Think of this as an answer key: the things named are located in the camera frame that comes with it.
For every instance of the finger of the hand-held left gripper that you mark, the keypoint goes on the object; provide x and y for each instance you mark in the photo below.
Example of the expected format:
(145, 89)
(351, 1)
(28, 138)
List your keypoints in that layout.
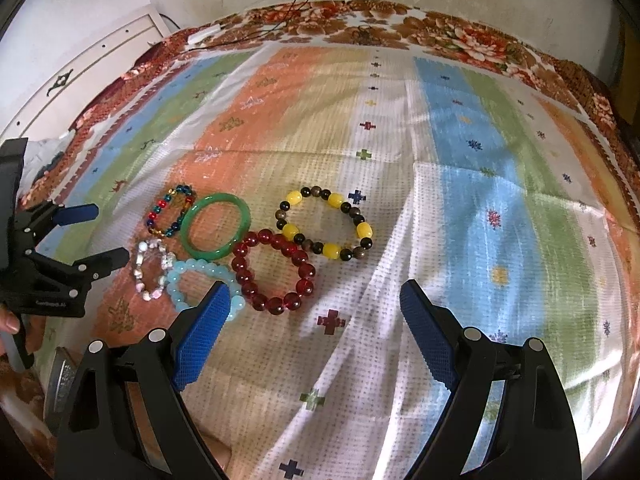
(75, 214)
(102, 261)

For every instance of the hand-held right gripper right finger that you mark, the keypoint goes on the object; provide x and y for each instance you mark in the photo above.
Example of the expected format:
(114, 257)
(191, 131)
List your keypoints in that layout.
(430, 340)

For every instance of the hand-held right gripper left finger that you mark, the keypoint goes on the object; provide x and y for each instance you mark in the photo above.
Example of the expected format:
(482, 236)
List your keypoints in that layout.
(200, 340)

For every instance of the person's left hand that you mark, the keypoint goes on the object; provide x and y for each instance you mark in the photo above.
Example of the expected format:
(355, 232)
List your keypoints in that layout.
(7, 321)

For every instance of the green jade bangle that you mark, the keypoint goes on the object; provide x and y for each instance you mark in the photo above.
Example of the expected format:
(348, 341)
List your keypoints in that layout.
(186, 235)

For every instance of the round metal tin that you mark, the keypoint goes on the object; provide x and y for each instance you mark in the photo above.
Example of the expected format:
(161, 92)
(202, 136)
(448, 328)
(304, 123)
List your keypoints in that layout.
(60, 380)

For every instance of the striped pastel cloth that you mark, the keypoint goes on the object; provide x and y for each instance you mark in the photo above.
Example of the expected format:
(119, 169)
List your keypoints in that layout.
(400, 200)

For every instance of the white cabinet door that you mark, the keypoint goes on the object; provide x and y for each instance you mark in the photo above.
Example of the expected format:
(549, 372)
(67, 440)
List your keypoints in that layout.
(75, 60)

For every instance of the floral brown blanket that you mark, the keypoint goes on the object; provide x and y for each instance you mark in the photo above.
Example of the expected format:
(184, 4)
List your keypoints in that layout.
(450, 30)

